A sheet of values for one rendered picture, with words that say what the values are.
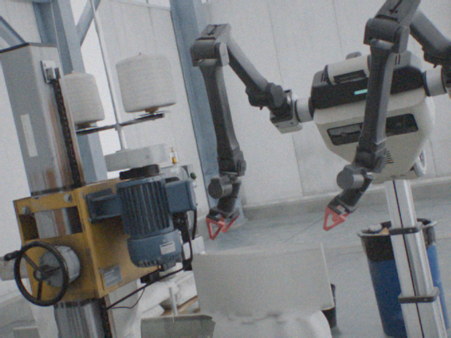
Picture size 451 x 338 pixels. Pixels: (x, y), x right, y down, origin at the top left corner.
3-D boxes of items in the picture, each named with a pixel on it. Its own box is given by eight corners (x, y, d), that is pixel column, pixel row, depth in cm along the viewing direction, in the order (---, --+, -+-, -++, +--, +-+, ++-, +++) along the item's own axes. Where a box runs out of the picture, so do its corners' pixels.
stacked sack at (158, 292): (182, 294, 540) (179, 275, 539) (138, 321, 480) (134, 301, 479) (137, 298, 558) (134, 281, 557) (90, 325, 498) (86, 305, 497)
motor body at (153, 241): (192, 253, 198) (176, 170, 197) (166, 267, 185) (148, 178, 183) (149, 258, 205) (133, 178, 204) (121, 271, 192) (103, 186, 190)
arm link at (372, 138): (413, 23, 176) (376, 15, 182) (400, 30, 172) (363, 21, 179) (390, 167, 199) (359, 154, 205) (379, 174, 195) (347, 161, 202)
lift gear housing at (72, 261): (83, 280, 191) (76, 242, 190) (70, 286, 186) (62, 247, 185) (54, 284, 196) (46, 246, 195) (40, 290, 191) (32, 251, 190)
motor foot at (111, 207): (141, 212, 198) (135, 183, 197) (118, 220, 187) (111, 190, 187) (115, 216, 202) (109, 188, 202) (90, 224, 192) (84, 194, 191)
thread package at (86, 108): (115, 119, 221) (105, 68, 220) (88, 122, 208) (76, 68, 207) (80, 127, 228) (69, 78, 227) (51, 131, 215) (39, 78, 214)
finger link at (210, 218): (199, 237, 220) (207, 211, 217) (209, 231, 226) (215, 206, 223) (217, 245, 218) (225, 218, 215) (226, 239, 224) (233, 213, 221)
